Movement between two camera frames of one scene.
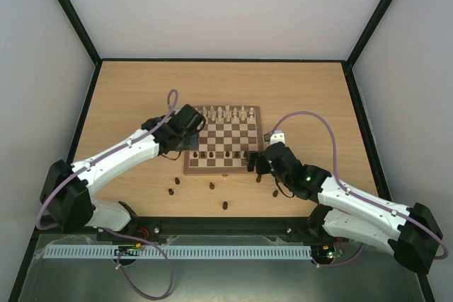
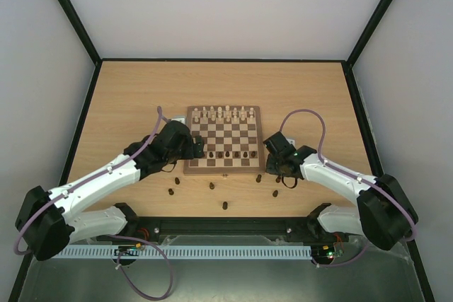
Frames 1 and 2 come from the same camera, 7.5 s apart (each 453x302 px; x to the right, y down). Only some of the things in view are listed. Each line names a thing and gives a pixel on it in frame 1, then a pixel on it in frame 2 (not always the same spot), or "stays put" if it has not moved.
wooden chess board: x=225 y=137 stays put
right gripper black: x=258 y=162 -> x=274 y=166
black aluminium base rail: x=154 y=226 stays put
